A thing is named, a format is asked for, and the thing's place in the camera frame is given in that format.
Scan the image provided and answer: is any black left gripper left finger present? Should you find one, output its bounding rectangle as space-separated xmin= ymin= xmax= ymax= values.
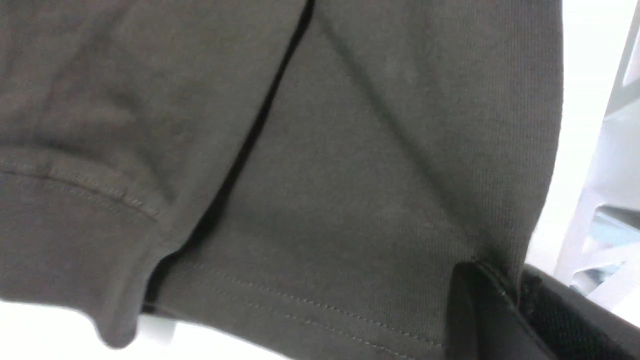
xmin=444 ymin=262 xmax=557 ymax=360

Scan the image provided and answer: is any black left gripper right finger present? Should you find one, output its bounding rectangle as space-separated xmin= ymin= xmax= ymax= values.
xmin=519 ymin=265 xmax=640 ymax=360

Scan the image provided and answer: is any dark gray long-sleeved shirt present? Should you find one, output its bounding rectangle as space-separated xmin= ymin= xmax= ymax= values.
xmin=1 ymin=0 xmax=563 ymax=360

